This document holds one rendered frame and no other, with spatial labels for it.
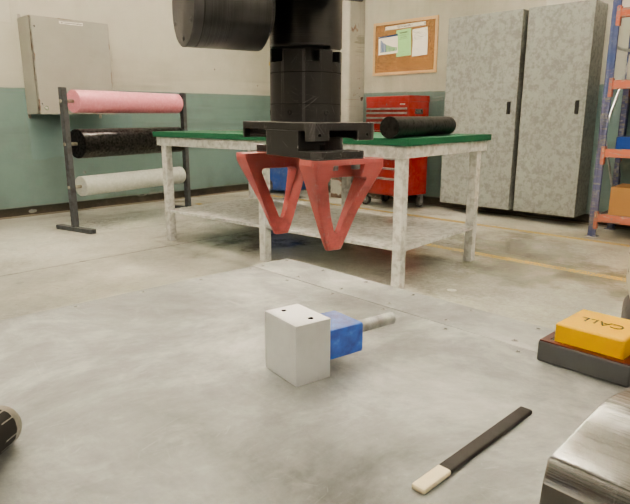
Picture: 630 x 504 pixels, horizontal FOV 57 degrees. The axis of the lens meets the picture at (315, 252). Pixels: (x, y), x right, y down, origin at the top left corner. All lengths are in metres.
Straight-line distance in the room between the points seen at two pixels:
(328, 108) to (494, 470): 0.28
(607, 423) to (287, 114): 0.33
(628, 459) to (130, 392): 0.40
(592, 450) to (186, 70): 7.50
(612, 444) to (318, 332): 0.34
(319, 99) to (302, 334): 0.19
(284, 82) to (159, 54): 6.98
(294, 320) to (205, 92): 7.31
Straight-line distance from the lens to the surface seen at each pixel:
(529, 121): 6.01
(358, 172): 0.45
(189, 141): 4.61
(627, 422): 0.20
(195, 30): 0.43
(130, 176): 5.94
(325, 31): 0.46
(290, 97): 0.46
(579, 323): 0.58
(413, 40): 7.10
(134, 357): 0.58
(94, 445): 0.45
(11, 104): 6.67
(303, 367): 0.49
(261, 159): 0.51
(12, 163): 6.67
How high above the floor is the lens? 1.02
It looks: 13 degrees down
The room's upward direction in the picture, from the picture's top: straight up
